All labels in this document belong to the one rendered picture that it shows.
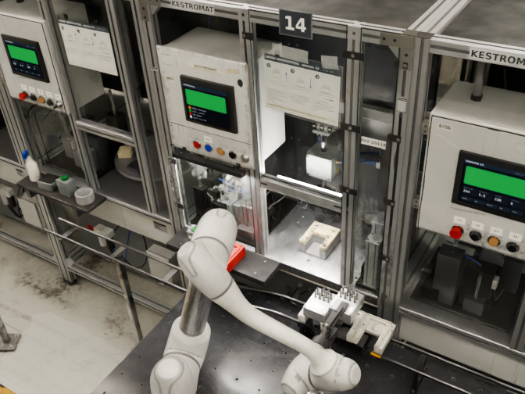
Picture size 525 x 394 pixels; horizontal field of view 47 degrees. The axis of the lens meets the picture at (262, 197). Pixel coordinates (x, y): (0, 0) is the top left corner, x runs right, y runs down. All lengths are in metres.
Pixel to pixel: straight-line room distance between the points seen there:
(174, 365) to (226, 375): 0.35
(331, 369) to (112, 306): 2.15
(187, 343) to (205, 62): 1.06
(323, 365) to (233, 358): 0.68
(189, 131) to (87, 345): 1.68
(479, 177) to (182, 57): 1.17
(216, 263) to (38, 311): 2.32
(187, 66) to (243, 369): 1.24
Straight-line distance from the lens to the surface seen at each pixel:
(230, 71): 2.27
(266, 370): 2.58
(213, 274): 1.88
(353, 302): 2.41
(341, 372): 2.04
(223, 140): 2.45
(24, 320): 4.06
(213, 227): 1.97
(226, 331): 2.73
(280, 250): 2.74
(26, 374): 3.76
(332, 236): 2.71
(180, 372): 2.29
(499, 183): 1.99
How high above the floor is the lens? 2.72
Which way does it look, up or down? 36 degrees down
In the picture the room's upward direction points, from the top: 4 degrees counter-clockwise
